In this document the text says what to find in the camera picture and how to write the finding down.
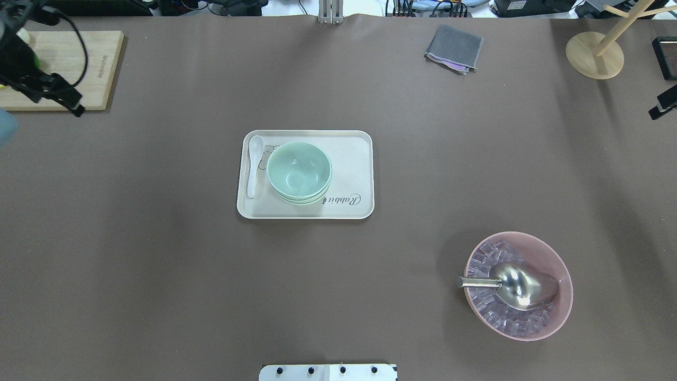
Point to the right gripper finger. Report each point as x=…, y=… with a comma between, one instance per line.
x=666, y=102

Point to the pink bowl with ice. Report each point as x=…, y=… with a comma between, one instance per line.
x=495, y=314

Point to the green lime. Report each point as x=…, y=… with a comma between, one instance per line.
x=36, y=61

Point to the white ceramic spoon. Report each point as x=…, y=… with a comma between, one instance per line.
x=255, y=152

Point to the black tray at edge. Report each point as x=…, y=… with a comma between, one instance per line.
x=665, y=51

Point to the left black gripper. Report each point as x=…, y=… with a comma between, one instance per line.
x=16, y=61

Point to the white garlic bulb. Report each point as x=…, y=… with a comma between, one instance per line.
x=24, y=35

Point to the metal ice scoop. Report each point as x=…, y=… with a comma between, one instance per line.
x=520, y=287

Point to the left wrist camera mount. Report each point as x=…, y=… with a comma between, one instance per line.
x=15, y=14

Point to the cream rectangular tray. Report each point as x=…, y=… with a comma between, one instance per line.
x=350, y=196

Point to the green bowl on tray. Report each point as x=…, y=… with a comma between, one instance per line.
x=305, y=201

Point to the wooden cup stand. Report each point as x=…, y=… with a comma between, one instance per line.
x=598, y=56

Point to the green bowl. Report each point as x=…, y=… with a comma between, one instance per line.
x=301, y=193
x=296, y=162
x=305, y=201

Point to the wooden cutting board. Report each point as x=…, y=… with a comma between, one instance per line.
x=61, y=52

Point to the grey folded cloth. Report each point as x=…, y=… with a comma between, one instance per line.
x=455, y=49

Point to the aluminium frame post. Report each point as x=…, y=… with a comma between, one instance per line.
x=330, y=12

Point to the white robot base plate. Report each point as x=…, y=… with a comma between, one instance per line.
x=356, y=371

